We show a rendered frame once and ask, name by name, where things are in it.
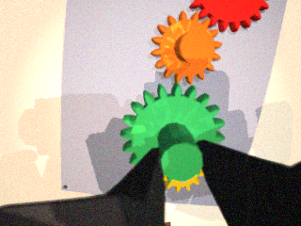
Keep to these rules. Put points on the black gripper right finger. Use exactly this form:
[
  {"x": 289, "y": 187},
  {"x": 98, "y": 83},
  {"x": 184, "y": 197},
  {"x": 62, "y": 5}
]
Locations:
[{"x": 252, "y": 191}]

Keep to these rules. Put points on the green gear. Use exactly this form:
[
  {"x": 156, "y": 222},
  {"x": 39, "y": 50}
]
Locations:
[{"x": 173, "y": 123}]

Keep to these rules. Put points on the yellow gear with black stripe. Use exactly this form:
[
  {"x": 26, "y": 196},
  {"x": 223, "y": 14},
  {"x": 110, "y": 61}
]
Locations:
[{"x": 186, "y": 184}]

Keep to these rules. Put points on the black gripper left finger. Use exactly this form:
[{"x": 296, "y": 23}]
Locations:
[{"x": 139, "y": 199}]

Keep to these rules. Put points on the red gear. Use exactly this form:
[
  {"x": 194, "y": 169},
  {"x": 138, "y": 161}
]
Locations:
[{"x": 233, "y": 12}]

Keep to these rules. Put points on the grey flat board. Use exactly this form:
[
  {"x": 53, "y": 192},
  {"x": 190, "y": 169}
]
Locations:
[{"x": 107, "y": 64}]

